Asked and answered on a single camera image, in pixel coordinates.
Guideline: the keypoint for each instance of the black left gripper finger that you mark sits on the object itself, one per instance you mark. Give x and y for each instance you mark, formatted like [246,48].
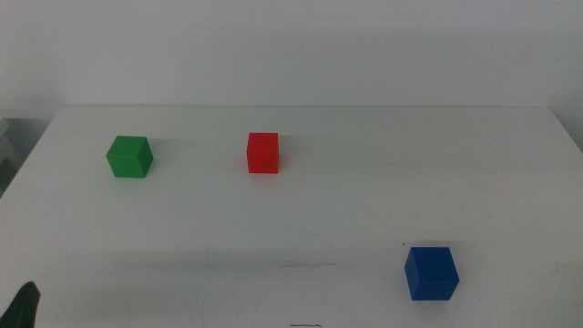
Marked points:
[20,307]

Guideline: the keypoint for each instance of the blue cube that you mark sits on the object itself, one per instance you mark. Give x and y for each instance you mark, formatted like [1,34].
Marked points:
[430,273]

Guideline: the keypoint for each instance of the green cube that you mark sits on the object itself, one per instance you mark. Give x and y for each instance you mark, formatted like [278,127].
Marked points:
[129,157]

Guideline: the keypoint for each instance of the red cube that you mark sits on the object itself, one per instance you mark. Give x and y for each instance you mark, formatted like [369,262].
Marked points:
[262,152]

